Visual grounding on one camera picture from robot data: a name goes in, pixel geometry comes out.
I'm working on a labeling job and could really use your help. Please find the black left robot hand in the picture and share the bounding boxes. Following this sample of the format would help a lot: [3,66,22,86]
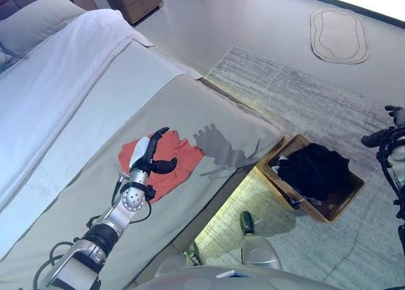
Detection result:
[127,127,179,176]

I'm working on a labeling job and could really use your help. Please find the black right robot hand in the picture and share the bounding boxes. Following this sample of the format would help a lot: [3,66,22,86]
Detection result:
[361,104,405,148]

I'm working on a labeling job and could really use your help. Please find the orange garment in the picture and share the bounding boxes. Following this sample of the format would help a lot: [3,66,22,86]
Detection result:
[117,129,205,205]

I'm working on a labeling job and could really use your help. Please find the black garment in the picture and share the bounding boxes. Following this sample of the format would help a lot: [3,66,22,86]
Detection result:
[277,142,351,203]

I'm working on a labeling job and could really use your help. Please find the white shirt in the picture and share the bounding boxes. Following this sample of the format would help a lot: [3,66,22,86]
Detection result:
[270,154,322,208]

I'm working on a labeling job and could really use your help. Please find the pale grey bed sheet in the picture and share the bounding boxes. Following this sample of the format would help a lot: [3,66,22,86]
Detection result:
[0,35,204,263]

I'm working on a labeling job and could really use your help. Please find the bed with white duvet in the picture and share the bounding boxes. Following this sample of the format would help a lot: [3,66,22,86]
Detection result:
[0,73,285,290]

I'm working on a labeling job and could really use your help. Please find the brown woven laundry basket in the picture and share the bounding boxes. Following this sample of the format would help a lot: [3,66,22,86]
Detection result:
[256,134,366,224]

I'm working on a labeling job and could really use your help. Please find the oval beige floor mat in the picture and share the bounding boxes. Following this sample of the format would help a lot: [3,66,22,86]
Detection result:
[309,8,371,65]

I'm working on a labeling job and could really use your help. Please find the silver left robot leg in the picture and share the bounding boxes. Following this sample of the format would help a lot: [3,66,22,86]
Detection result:
[154,242,204,279]

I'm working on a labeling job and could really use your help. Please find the silver robot leg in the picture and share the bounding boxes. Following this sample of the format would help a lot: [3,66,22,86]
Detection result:
[154,242,204,279]
[238,210,283,271]

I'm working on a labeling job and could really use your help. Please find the white duvet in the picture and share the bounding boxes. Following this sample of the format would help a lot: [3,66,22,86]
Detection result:
[0,8,136,193]

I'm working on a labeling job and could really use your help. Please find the wooden nightstand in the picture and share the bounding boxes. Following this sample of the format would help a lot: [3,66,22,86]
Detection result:
[100,0,165,25]

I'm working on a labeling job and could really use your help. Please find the silver right robot leg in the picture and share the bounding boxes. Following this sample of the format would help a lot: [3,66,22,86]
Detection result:
[238,210,283,271]

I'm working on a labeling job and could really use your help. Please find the grey patterned cushion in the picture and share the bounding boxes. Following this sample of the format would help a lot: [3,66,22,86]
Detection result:
[0,41,17,76]

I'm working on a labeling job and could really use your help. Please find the beige pillow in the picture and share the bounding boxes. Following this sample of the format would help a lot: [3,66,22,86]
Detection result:
[0,0,89,56]

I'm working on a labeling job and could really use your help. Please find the black window floor rail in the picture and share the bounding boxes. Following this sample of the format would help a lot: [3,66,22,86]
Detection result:
[283,0,405,30]

